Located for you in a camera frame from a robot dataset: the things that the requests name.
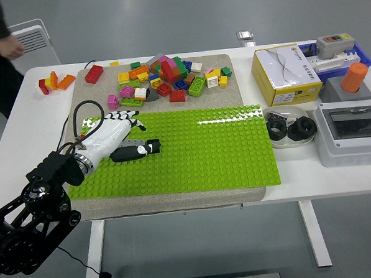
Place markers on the grey-brown mat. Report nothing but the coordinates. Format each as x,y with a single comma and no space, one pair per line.
226,93

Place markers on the lime large brick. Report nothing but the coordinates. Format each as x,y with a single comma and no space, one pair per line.
197,86

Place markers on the red sloped brick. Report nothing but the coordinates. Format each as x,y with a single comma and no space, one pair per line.
177,96

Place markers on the green studded baseplate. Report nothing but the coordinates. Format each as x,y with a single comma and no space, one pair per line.
205,153

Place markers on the person's right hand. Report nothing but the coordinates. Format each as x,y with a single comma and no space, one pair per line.
11,48

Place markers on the red yellow orange brick stack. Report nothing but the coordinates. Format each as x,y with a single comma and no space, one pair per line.
48,83

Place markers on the lime long brick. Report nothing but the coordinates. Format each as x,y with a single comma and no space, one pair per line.
131,101

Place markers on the white panel heater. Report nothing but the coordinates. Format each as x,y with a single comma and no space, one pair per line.
34,41

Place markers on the red square brick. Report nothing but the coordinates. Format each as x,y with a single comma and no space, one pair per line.
164,89

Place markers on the red green brown brick stack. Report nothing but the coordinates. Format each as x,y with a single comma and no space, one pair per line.
174,69

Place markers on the pink flat brick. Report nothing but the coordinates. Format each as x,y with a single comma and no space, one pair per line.
208,70

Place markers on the white table leg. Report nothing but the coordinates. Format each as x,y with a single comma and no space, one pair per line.
95,252
316,235

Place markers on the orange cylinder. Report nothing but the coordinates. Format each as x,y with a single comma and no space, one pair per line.
353,78

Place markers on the grey sloped brick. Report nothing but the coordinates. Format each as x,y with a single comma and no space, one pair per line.
152,95

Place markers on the white terminal strip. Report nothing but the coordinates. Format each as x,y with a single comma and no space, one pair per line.
324,64

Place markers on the small black adapter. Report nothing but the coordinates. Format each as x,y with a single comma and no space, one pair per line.
310,50

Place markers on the black hex nut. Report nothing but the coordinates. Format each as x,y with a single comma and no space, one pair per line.
271,131
309,129

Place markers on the magenta brick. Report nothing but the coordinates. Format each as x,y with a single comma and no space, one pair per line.
127,91

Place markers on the grey long brick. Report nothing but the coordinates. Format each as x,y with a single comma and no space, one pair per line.
129,143

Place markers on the red long brick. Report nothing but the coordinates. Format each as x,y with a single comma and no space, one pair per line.
94,74

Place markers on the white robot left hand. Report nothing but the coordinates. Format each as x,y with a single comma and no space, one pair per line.
110,136

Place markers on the large grey brick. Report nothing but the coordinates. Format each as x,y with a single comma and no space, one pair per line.
153,63

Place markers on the white orange brick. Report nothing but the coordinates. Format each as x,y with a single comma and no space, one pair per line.
140,93

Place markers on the blue plastic bin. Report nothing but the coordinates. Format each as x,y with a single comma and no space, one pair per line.
366,58

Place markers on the small black card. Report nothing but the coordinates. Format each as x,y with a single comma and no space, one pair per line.
277,116

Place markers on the yellow white cardboard box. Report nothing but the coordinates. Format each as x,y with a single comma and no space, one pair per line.
281,68

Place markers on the white electrical enclosure box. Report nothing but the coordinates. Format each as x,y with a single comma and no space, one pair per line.
335,149

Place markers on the black square brick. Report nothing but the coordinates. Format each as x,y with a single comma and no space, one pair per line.
154,146

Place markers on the blue flat brick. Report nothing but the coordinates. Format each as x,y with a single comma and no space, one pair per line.
153,76

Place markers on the white dish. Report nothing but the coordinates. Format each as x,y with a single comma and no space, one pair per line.
293,111

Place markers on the silver metal bracket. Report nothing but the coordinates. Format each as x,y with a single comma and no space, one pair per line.
245,35

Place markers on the yellow flat brick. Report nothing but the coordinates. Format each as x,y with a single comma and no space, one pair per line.
114,63

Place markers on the grey block holder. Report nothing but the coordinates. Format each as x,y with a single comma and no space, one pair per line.
332,92

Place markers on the yellow square brick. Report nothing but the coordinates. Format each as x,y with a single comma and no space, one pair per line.
123,77

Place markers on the grey push-button switch box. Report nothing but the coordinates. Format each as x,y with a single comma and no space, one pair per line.
334,47

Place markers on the dark green small brick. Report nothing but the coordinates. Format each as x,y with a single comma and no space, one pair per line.
135,65

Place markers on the yellow small brick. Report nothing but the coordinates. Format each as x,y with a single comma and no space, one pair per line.
143,77
223,81

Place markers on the lime flat brick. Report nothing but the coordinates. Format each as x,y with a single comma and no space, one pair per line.
129,84

